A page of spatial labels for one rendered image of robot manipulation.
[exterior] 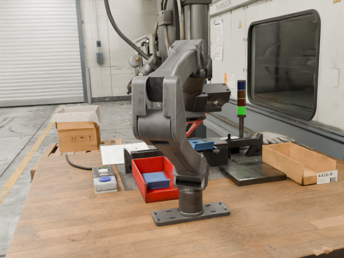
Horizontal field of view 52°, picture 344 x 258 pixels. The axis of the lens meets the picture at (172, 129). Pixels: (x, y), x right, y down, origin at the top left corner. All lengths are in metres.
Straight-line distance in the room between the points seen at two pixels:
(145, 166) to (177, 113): 0.62
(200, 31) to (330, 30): 0.64
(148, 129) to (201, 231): 0.32
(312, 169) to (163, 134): 0.76
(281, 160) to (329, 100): 0.51
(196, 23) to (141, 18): 9.32
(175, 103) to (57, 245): 0.43
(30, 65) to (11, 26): 1.10
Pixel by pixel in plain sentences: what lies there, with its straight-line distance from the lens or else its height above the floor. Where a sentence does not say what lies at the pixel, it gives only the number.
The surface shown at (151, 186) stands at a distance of 1.11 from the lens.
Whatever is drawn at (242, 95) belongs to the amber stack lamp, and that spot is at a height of 1.13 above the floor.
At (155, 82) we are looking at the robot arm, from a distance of 0.69.
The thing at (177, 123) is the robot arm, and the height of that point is 1.19.
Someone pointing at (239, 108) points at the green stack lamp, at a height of 1.08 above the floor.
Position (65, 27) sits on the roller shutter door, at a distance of 10.43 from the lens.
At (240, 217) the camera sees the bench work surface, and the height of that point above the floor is 0.90.
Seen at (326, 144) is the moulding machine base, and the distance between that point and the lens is 1.67.
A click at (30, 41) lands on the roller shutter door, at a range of 10.53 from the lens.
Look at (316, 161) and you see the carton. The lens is 1.30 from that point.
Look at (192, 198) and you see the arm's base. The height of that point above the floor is 0.96.
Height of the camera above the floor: 1.32
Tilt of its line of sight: 12 degrees down
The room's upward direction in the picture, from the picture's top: 2 degrees counter-clockwise
